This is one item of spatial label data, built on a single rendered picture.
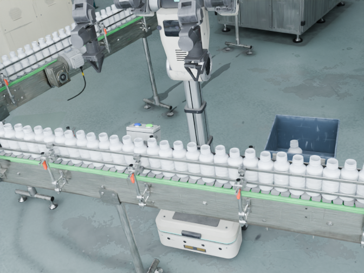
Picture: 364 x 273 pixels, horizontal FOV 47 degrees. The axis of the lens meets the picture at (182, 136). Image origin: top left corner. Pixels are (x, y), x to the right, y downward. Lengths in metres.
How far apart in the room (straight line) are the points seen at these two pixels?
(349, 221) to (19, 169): 1.55
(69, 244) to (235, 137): 1.64
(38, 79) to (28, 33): 2.64
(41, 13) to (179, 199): 4.36
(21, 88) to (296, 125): 1.86
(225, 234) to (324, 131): 0.84
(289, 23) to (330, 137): 3.17
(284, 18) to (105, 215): 3.25
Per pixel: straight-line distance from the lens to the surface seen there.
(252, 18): 5.50
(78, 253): 3.01
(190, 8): 1.54
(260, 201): 1.69
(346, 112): 4.01
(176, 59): 2.16
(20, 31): 5.70
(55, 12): 5.96
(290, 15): 5.24
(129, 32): 3.66
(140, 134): 1.91
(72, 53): 3.16
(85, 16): 1.74
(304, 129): 2.23
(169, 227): 2.64
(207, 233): 2.56
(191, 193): 1.77
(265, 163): 1.60
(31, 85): 3.14
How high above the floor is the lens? 2.15
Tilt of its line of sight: 35 degrees down
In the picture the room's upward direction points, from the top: 10 degrees counter-clockwise
